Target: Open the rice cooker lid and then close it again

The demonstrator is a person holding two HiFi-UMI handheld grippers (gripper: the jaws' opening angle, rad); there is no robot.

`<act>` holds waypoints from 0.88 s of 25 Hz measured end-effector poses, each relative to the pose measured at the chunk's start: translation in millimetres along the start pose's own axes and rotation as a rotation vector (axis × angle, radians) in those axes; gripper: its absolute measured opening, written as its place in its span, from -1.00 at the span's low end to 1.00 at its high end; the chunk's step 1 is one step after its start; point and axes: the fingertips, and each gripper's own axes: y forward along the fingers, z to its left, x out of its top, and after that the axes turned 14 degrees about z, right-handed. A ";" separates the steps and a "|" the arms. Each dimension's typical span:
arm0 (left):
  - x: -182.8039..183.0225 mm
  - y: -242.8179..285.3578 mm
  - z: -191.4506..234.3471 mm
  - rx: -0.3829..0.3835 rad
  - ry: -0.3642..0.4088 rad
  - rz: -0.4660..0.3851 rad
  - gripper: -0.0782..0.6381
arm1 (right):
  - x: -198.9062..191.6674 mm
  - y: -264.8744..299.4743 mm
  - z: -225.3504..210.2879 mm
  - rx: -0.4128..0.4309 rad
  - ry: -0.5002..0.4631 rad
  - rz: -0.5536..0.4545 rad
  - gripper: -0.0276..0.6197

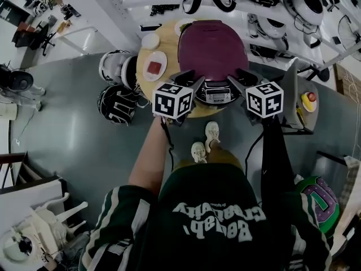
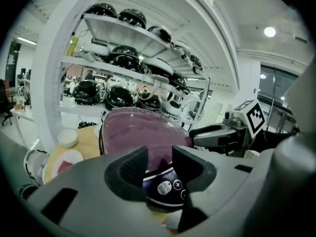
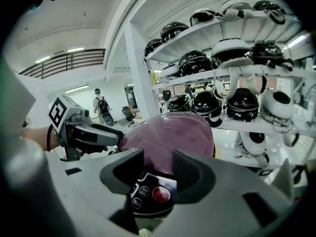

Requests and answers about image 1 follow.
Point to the black standing fan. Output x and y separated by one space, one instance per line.
349 35

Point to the dark green striped shirt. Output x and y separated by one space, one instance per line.
208 250

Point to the tan shorts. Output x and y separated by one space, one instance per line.
228 159

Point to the pile of black small parts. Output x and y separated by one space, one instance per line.
164 9

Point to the purple rice cooker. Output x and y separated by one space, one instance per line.
211 49

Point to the white plug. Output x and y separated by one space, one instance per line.
17 142

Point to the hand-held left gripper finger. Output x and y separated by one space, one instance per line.
182 77
198 86

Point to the white ornate chair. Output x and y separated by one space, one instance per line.
45 222

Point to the white machine with black head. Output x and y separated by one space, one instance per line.
17 79

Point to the dark wooden railing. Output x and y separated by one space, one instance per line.
11 158

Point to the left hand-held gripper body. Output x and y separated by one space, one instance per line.
169 100

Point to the small white bowl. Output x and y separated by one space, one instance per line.
150 41

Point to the white metal shelf rack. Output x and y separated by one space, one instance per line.
112 1

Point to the white round frame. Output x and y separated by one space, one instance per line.
5 244

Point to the person's right white shoe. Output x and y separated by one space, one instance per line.
213 133

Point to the white plate with green food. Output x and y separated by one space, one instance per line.
179 25

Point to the person's left white shoe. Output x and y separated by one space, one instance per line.
198 151

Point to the grey chair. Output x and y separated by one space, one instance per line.
292 100

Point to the person's left forearm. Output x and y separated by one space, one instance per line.
149 157

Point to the black bracket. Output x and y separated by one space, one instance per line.
149 27

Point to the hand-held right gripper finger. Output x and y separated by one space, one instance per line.
251 78
238 87

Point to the person's white shoe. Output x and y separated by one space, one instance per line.
198 151
213 133

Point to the yellow plate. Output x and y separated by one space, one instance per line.
308 106

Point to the white long desk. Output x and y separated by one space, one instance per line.
80 31

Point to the person's right forearm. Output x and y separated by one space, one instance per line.
275 157

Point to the black white patterned helmet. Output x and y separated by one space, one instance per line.
117 106

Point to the white side table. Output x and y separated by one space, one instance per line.
28 193

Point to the round wooden table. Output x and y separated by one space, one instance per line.
169 42

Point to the red apple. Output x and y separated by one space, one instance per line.
311 97

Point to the red square food block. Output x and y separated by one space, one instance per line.
154 67

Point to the wooden pallet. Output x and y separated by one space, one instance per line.
347 83

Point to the black office chair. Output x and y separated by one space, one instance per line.
42 38

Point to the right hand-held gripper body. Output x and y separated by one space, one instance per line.
265 100

